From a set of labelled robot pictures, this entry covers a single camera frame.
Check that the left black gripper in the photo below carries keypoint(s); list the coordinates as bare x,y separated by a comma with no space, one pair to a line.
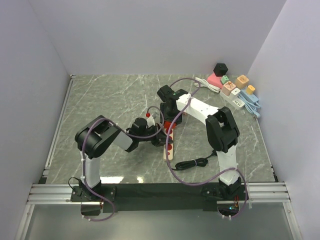
159,139

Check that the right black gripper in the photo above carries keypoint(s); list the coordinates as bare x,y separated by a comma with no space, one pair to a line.
163,107

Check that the red cube plug adapter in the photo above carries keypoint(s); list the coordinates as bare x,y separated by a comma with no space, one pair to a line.
167,125

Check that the beige red power strip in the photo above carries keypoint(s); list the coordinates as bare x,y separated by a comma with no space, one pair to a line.
170,148

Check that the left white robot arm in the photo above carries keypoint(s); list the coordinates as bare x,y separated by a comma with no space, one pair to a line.
94,139

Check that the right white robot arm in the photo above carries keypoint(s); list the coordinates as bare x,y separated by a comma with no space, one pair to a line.
221,129

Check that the green plug adapter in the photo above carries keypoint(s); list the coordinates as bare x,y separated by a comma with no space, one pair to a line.
224,79

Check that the white charger plug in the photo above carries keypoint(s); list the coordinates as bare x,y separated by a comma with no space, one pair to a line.
234,93

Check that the yellow plug adapter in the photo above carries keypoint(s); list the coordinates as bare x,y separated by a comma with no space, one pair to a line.
250,90

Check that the pink power strip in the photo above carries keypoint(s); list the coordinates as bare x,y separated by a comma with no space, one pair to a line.
214,80

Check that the beige pink cube adapter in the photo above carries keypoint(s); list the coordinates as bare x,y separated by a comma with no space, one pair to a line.
228,87

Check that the black cube adapter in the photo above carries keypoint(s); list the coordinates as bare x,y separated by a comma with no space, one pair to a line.
220,69

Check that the white usb power strip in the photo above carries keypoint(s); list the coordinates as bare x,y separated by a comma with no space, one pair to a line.
237,103

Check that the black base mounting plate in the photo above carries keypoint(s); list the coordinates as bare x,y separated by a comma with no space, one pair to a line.
153,197

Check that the orange cube adapter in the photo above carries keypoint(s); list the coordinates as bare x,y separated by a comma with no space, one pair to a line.
241,82

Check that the blue power strip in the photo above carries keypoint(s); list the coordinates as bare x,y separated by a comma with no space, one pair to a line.
251,103

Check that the aluminium rail frame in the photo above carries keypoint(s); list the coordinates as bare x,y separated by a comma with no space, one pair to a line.
52,216

